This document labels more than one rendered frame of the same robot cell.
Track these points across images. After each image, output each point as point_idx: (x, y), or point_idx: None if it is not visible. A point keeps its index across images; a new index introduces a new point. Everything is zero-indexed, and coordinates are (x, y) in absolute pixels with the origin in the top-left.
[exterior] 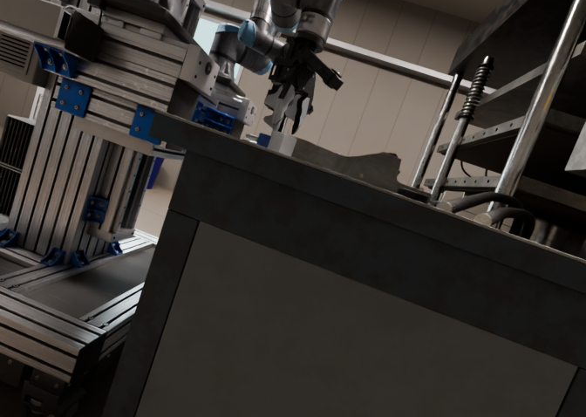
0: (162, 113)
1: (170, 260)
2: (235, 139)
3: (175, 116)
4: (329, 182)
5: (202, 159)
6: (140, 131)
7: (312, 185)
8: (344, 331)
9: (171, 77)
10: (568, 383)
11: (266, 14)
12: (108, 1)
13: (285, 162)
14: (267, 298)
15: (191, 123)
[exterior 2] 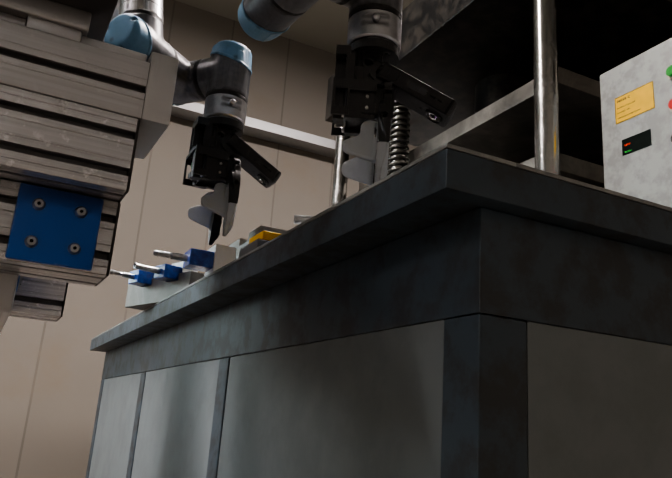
0: (459, 149)
1: (507, 405)
2: (560, 177)
3: (478, 152)
4: (667, 221)
5: (506, 218)
6: (40, 244)
7: (654, 228)
8: None
9: (125, 117)
10: None
11: (159, 7)
12: None
13: (620, 202)
14: (640, 418)
15: (501, 160)
